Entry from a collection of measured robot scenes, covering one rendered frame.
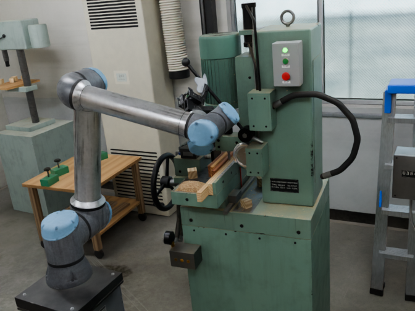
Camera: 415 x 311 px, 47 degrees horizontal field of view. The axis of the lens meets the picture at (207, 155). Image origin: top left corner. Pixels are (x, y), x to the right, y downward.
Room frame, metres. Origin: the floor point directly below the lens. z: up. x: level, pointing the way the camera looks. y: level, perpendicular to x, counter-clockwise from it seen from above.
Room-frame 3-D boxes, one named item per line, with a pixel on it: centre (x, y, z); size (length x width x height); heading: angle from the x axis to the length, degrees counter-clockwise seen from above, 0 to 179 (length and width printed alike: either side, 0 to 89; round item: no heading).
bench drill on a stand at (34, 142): (3.94, 1.40, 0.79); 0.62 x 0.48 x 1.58; 59
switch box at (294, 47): (1.78, -0.33, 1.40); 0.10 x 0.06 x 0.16; 65
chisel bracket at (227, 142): (2.03, -0.11, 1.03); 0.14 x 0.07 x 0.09; 65
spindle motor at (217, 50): (2.04, -0.10, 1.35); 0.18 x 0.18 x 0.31
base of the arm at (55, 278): (1.75, 0.63, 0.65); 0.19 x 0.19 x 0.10
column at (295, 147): (1.92, -0.36, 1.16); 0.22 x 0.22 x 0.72; 65
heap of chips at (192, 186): (1.87, 0.08, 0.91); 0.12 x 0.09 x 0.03; 65
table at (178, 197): (2.10, -0.01, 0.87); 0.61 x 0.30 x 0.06; 155
